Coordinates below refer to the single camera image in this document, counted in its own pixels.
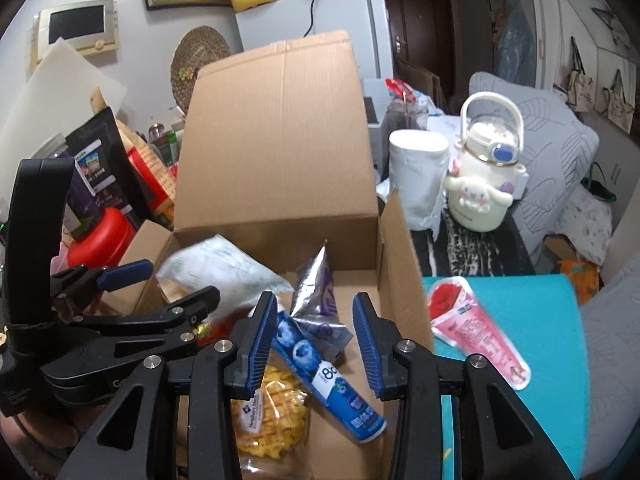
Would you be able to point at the white paper towel roll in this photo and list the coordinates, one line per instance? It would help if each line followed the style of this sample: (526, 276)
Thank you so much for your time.
(417, 180)

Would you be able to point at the teal printed mat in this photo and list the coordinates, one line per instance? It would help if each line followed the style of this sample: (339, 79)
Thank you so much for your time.
(545, 360)

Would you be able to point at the red printed packet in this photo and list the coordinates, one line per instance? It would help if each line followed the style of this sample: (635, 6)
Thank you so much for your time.
(150, 175)

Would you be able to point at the brown cardboard box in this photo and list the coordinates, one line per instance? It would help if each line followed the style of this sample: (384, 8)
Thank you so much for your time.
(280, 135)

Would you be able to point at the black pouch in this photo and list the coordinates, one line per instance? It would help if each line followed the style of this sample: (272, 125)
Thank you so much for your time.
(102, 130)

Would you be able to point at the red bottle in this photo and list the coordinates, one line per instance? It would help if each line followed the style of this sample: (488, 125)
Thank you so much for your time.
(105, 235)

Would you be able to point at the grey quilted sofa cushion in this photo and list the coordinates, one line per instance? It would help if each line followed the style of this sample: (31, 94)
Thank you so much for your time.
(550, 135)
(610, 360)

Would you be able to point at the white snack packet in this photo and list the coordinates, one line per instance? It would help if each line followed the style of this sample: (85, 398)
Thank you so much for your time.
(220, 270)

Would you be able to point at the star wall decoration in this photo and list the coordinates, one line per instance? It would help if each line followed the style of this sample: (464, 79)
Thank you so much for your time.
(612, 30)

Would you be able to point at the orange packet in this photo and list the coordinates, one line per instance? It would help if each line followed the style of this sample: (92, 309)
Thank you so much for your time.
(580, 275)

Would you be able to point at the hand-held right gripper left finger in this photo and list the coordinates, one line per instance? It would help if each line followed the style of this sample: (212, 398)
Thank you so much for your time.
(260, 345)

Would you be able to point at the dark brown door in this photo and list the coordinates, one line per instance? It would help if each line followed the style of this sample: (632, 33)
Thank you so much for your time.
(425, 25)

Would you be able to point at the round woven straw mat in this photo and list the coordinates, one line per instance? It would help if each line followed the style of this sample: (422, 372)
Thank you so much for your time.
(200, 50)

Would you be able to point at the silver snack packet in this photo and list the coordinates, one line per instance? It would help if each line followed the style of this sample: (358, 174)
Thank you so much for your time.
(320, 290)

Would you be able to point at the red white plastic bag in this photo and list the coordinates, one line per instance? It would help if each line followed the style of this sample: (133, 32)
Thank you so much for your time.
(400, 89)

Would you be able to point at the cream wall intercom panel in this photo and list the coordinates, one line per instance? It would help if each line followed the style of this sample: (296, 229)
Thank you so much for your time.
(75, 22)

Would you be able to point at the white board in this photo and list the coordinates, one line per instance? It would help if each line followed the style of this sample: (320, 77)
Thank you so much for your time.
(60, 95)

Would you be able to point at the leaning cardboard sheets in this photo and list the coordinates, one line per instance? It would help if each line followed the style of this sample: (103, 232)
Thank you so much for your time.
(420, 77)

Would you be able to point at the white fridge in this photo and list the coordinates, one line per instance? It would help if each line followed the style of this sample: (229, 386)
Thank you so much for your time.
(370, 25)

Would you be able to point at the yellow waffle packet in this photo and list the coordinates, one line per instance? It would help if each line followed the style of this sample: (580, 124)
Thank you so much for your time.
(272, 410)

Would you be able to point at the pink snack packet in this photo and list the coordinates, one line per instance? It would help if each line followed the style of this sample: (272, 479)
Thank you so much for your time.
(470, 330)

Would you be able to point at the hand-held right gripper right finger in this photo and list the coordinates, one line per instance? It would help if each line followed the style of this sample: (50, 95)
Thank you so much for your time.
(367, 350)

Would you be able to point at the dark glass jar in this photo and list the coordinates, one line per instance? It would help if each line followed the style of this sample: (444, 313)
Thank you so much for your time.
(407, 117)

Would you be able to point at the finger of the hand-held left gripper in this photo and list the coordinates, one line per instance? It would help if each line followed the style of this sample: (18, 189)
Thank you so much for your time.
(185, 305)
(127, 272)

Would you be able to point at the cream cartoon water bottle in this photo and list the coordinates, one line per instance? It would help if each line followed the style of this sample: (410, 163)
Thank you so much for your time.
(480, 200)

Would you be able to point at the blue plastic cover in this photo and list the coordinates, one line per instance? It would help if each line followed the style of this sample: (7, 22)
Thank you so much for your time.
(517, 35)

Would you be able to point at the cream tote bag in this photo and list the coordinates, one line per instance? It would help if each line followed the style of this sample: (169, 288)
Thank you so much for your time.
(582, 90)
(620, 110)

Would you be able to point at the blue snack tube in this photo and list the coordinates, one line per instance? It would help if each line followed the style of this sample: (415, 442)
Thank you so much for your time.
(310, 360)

